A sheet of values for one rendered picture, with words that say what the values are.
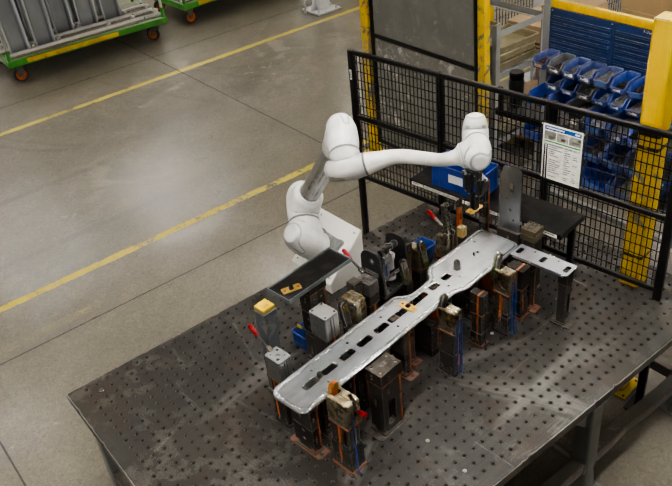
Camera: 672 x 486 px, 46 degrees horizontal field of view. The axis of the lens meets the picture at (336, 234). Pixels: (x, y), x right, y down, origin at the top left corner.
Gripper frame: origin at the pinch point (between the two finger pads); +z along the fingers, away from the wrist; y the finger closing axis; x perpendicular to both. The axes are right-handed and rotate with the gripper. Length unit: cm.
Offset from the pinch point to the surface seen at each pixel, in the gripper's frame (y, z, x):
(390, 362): 18, 26, -79
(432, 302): 6.4, 28.7, -38.4
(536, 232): 17.1, 23.0, 24.5
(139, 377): -88, 59, -132
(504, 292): 22.5, 34.3, -8.6
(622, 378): 76, 58, -1
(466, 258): -0.8, 28.7, -4.3
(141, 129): -446, 130, 95
